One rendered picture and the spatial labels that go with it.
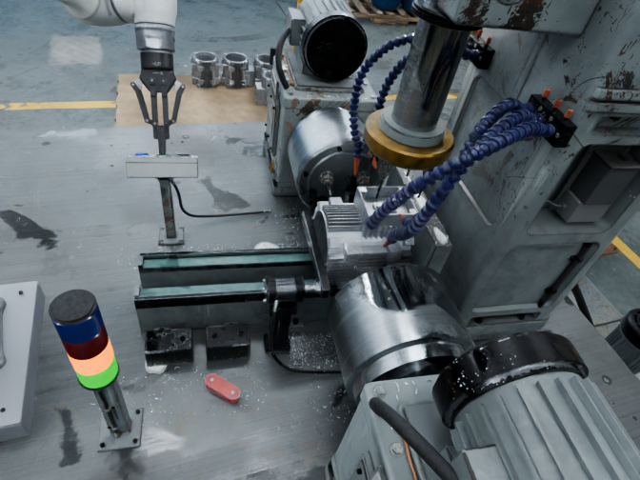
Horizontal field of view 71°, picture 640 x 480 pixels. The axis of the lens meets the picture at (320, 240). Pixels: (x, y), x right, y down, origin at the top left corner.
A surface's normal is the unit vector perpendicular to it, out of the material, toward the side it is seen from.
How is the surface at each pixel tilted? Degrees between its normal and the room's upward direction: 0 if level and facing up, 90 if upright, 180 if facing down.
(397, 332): 24
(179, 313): 90
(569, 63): 90
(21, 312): 2
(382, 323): 36
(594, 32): 90
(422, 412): 0
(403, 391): 0
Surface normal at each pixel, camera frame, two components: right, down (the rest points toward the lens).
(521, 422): -0.52, -0.51
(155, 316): 0.19, 0.71
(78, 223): 0.14, -0.71
